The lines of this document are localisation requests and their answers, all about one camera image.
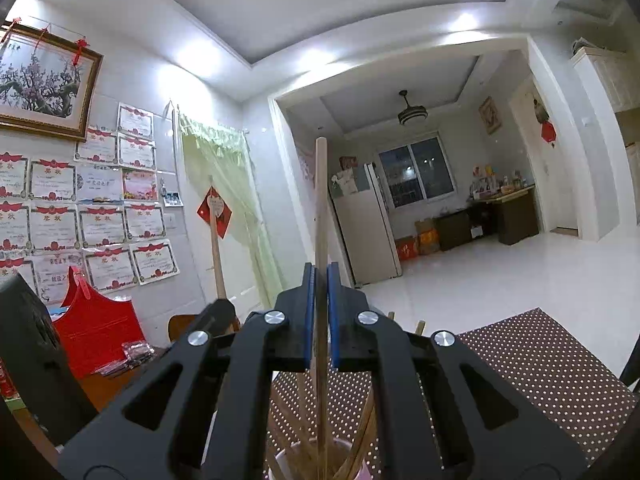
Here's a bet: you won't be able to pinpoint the red cardboard box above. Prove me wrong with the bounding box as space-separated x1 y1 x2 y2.
395 235 421 261

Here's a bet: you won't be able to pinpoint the red gift bag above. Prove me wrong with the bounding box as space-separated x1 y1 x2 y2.
50 265 143 378

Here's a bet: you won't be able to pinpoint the dark wooden desk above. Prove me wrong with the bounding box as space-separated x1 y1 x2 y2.
492 186 542 246

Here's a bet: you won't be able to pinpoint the white tall cabinet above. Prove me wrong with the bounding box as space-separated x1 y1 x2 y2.
570 45 640 116

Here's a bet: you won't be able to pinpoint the orange printed box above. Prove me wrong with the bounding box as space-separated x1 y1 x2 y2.
417 230 441 256

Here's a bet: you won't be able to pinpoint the white panel door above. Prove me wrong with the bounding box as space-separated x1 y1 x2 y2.
510 77 581 236

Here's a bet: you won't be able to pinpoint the ceiling fan lamp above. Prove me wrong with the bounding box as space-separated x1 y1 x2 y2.
396 90 428 127

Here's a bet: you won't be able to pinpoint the green curtain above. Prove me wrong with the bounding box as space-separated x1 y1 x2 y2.
177 112 283 306

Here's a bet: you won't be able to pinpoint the low dark cabinet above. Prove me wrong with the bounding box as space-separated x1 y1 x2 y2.
434 209 473 252

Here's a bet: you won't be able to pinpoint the recessed ceiling light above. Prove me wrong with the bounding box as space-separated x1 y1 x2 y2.
450 10 483 33

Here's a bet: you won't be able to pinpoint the dark wooden chopstick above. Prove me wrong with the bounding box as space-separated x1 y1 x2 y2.
314 137 332 480

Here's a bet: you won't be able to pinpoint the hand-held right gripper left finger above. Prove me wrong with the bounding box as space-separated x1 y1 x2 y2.
57 262 317 480

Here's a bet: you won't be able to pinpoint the gold framed wall picture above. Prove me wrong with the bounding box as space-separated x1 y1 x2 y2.
477 96 503 136

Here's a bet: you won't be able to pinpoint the pale pink door curtain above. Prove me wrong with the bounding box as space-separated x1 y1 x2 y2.
295 142 321 241

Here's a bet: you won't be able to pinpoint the red diamond door decoration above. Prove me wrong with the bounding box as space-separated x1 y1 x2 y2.
196 186 234 240

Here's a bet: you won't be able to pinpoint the light wooden chopstick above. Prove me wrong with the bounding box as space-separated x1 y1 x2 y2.
207 175 228 303

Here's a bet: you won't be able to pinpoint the dark cloth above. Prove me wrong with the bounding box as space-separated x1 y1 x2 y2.
617 335 640 393

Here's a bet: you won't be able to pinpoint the wall of award certificates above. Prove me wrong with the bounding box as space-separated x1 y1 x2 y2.
0 102 181 306

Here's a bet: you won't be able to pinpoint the clear plastic packets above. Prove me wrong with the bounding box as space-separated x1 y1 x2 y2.
92 341 156 377

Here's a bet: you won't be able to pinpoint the pink paper cup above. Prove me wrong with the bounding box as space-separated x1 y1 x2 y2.
265 437 373 480

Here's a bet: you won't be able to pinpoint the window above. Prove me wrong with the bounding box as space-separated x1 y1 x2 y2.
376 132 457 209

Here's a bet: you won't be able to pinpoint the framed blossom painting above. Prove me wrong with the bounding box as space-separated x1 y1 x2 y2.
0 22 105 142

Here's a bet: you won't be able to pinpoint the bundle of wooden chopsticks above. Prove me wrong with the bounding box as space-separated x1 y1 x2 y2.
269 311 426 480

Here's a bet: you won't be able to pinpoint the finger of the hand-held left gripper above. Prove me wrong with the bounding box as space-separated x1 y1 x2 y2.
192 298 240 341

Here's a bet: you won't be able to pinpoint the white refrigerator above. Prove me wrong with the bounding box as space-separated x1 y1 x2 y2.
327 161 403 288

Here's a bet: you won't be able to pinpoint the brown polka-dot mat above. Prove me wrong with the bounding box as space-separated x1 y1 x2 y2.
267 306 633 480

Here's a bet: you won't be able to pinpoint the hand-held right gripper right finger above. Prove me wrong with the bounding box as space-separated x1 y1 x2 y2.
326 262 588 480

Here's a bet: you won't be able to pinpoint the wooden chair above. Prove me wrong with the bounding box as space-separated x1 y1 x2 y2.
167 312 241 348

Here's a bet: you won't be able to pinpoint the cluster of bottles and jars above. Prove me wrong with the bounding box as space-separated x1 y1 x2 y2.
470 162 535 200

